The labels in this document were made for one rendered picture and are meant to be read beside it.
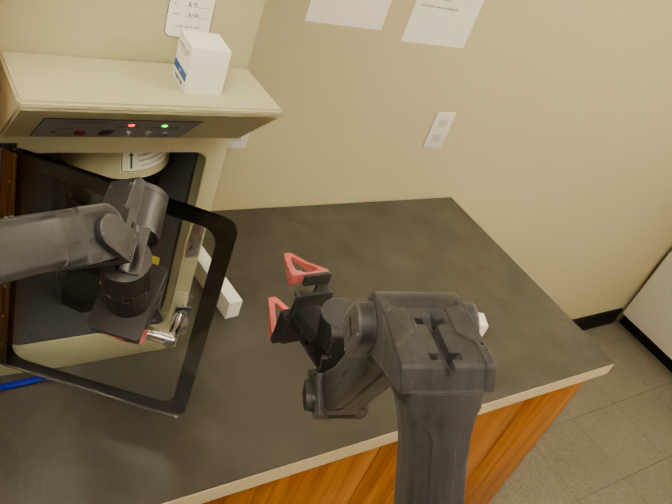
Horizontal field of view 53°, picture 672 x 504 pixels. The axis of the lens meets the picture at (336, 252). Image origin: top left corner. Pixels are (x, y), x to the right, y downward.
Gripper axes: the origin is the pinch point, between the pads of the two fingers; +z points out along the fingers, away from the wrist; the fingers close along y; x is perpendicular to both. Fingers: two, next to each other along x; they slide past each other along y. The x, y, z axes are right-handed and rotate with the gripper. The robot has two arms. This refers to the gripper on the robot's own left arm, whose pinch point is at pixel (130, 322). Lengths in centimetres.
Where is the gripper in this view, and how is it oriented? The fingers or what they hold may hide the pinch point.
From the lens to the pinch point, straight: 95.0
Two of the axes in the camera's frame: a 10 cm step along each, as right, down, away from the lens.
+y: -2.2, 8.4, -5.0
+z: -2.3, 4.5, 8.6
